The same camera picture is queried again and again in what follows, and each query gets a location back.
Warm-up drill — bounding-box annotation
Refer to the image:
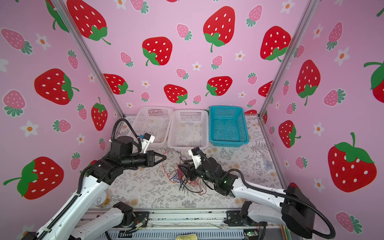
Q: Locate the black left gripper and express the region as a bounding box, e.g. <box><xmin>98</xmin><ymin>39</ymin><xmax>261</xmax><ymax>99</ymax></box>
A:
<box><xmin>122</xmin><ymin>151</ymin><xmax>167</xmax><ymax>171</ymax></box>

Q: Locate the black cable bundle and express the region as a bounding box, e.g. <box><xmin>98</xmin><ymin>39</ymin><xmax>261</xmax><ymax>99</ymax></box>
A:
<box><xmin>167</xmin><ymin>149</ymin><xmax>215</xmax><ymax>196</ymax></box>

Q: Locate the red cable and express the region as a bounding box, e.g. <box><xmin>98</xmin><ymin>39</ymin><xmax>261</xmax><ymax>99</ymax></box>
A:
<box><xmin>161</xmin><ymin>149</ymin><xmax>181</xmax><ymax>181</ymax></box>

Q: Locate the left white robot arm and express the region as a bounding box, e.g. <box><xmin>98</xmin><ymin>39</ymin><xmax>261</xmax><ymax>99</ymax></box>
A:
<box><xmin>23</xmin><ymin>133</ymin><xmax>167</xmax><ymax>240</ymax></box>

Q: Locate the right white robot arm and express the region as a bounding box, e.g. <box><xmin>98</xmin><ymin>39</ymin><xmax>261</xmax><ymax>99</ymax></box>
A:
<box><xmin>179</xmin><ymin>158</ymin><xmax>336</xmax><ymax>239</ymax></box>

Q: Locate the left white plastic basket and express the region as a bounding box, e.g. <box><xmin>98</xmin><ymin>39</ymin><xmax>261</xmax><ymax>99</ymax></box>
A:
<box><xmin>132</xmin><ymin>106</ymin><xmax>174</xmax><ymax>148</ymax></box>

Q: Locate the white plastic basket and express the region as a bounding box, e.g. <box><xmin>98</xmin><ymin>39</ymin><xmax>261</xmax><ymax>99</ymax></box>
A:
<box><xmin>132</xmin><ymin>106</ymin><xmax>174</xmax><ymax>148</ymax></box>
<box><xmin>167</xmin><ymin>110</ymin><xmax>209</xmax><ymax>152</ymax></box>

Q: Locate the middle white plastic basket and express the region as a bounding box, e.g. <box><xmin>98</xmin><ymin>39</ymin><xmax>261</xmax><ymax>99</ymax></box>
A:
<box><xmin>167</xmin><ymin>110</ymin><xmax>209</xmax><ymax>152</ymax></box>

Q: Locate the teal plastic basket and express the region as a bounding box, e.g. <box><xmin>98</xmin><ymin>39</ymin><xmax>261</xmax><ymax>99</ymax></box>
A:
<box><xmin>209</xmin><ymin>106</ymin><xmax>250</xmax><ymax>148</ymax></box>

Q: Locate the gold foil object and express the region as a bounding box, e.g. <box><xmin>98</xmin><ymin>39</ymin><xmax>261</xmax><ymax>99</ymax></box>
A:
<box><xmin>176</xmin><ymin>234</ymin><xmax>198</xmax><ymax>240</ymax></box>

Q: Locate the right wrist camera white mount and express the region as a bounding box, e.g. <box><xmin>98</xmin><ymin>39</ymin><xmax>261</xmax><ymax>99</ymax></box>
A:
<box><xmin>188</xmin><ymin>147</ymin><xmax>204</xmax><ymax>169</ymax></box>

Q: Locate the aluminium front rail base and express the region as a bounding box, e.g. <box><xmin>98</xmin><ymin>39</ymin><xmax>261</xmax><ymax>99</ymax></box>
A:
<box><xmin>71</xmin><ymin>207</ymin><xmax>289</xmax><ymax>240</ymax></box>

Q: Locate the aluminium corner post left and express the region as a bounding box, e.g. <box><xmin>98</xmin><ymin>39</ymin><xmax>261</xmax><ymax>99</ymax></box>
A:
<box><xmin>52</xmin><ymin>0</ymin><xmax>125</xmax><ymax>118</ymax></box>

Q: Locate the aluminium corner post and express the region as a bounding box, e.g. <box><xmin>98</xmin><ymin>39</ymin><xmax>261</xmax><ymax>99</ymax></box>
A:
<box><xmin>259</xmin><ymin>0</ymin><xmax>320</xmax><ymax>119</ymax></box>
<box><xmin>52</xmin><ymin>0</ymin><xmax>125</xmax><ymax>118</ymax></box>

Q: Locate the aluminium corner post right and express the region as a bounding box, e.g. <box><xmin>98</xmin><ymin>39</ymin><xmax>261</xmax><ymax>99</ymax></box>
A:
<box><xmin>259</xmin><ymin>0</ymin><xmax>320</xmax><ymax>119</ymax></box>

